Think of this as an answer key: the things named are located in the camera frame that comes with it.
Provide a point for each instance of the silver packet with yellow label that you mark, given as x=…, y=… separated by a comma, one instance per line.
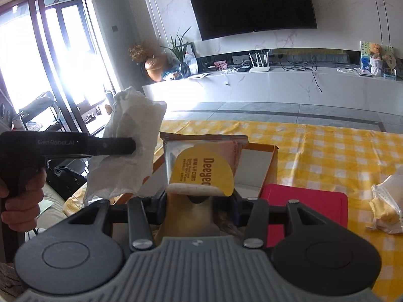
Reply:
x=201, y=166

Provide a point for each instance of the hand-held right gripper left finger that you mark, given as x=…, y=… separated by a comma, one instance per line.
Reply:
x=157, y=210

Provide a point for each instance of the crinkled white plastic packet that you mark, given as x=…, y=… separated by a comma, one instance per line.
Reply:
x=126, y=119

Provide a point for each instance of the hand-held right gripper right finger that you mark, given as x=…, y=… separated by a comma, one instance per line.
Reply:
x=236, y=210

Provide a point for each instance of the brown teddy bear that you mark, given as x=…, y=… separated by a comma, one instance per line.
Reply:
x=376, y=56

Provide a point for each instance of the black bag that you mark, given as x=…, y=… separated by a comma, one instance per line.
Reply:
x=66, y=179

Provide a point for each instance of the person's left hand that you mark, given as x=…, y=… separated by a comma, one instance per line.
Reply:
x=23, y=210

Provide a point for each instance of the brown round vase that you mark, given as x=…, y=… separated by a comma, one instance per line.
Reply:
x=155, y=69

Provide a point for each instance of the black wall television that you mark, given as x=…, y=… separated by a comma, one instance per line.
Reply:
x=252, y=3

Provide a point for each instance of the white marble television cabinet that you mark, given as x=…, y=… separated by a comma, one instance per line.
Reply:
x=283, y=85

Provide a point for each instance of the red flat box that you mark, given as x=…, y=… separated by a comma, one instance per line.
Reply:
x=314, y=203

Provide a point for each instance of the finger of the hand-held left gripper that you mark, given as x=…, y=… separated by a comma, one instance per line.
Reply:
x=115, y=146

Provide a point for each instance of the small pink photo card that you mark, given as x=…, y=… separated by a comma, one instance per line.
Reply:
x=220, y=65

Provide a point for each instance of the white router with antennas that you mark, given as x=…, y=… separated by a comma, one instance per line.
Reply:
x=259, y=68

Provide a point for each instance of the dark framed glass door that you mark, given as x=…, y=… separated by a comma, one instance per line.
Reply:
x=63, y=53

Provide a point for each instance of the clear snack packets on table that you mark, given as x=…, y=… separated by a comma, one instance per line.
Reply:
x=387, y=201

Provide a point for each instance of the black picture frame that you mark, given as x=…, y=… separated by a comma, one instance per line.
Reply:
x=192, y=58

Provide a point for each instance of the green potted plant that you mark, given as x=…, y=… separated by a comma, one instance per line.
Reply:
x=179, y=48

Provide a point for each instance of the black metal rack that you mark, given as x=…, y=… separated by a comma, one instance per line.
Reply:
x=41, y=107

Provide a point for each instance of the teddy bear with picture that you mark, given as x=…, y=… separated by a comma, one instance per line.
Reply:
x=365, y=55

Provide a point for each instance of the cardboard box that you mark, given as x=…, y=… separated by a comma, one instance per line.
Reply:
x=252, y=170

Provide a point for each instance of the yellow checked tablecloth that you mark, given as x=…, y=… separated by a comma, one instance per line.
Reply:
x=314, y=151

